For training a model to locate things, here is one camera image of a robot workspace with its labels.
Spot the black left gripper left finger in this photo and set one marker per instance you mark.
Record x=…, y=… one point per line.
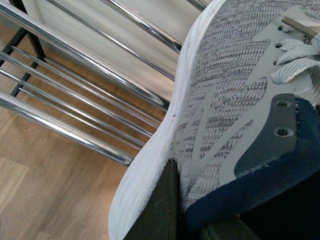
x=158, y=220

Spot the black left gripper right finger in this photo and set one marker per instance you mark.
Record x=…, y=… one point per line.
x=293, y=215

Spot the grey sneaker with navy collar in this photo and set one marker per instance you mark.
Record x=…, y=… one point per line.
x=243, y=125

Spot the black metal shoe rack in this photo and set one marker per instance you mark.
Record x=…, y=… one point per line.
x=98, y=74

